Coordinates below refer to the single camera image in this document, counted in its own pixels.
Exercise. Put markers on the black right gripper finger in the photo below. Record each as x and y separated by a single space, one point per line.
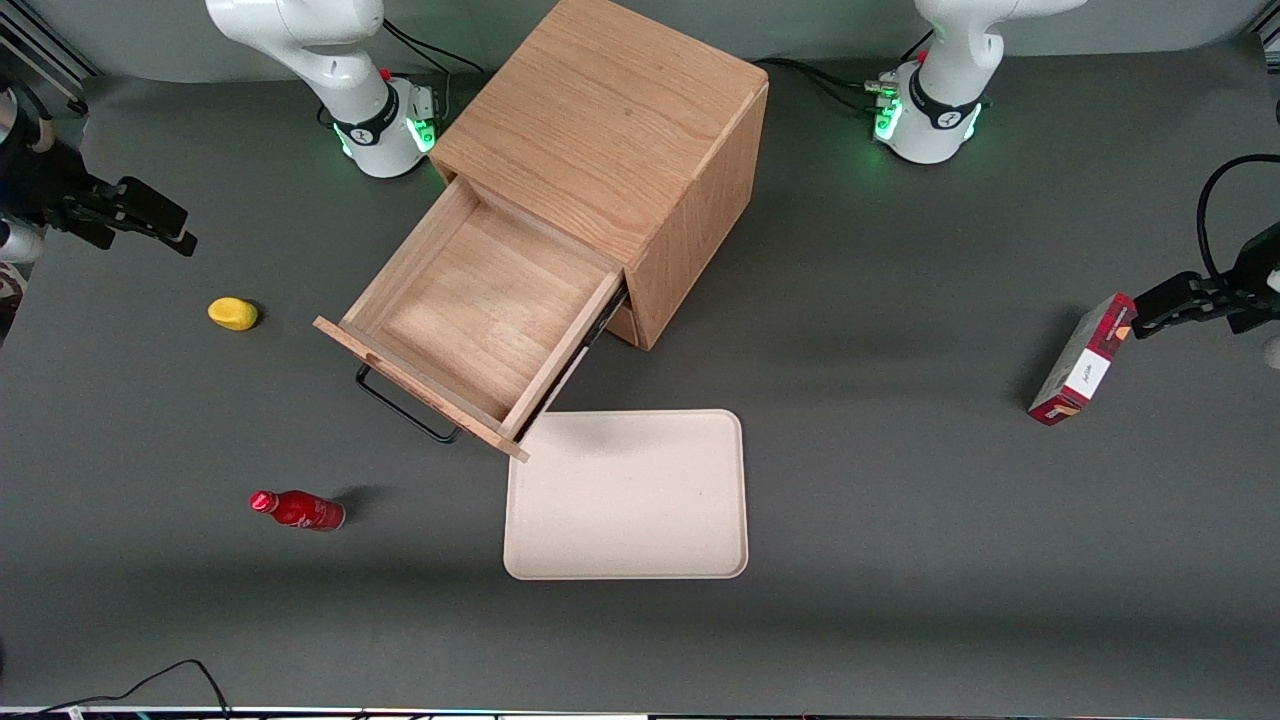
155 207
95 236

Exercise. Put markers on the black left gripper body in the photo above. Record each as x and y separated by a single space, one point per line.
1258 272

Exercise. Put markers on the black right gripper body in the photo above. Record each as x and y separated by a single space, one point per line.
40 180

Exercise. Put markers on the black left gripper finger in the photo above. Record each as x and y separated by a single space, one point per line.
1250 320
1165 305

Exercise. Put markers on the wooden drawer with light interior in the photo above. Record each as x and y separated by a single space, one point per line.
480 300

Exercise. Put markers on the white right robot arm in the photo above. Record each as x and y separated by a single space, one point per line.
340 70

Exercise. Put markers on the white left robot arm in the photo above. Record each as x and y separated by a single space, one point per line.
950 100

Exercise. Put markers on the wooden drawer cabinet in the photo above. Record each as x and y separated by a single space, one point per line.
600 120

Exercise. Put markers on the wooden drawer front panel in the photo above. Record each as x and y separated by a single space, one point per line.
625 325

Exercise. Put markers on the red and white carton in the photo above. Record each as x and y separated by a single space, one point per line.
1080 365

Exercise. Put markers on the yellow lemon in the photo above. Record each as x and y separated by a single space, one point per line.
233 314

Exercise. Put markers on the red bottle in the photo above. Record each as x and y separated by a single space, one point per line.
305 511

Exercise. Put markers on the beige rectangular tray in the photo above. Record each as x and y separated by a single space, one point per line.
625 495

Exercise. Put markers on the aluminium frame rail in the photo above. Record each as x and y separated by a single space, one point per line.
1270 38
40 60

